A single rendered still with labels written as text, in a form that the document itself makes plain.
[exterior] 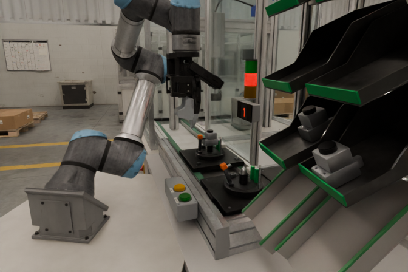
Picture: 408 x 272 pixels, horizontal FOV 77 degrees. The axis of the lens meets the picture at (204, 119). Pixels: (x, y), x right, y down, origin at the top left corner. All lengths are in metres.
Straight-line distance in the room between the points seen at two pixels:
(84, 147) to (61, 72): 8.29
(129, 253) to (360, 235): 0.61
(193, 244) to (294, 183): 0.36
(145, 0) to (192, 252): 0.73
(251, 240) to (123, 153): 0.51
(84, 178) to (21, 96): 8.80
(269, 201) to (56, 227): 0.65
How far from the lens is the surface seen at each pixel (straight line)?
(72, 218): 0.93
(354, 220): 0.62
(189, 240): 0.90
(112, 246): 0.92
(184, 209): 0.88
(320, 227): 0.65
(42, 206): 0.97
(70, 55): 9.13
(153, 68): 1.10
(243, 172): 0.92
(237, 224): 0.80
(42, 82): 9.41
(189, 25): 0.69
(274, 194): 0.74
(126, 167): 0.98
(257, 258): 0.85
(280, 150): 0.64
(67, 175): 0.93
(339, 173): 0.50
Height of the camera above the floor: 1.41
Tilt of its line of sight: 13 degrees down
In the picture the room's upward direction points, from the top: straight up
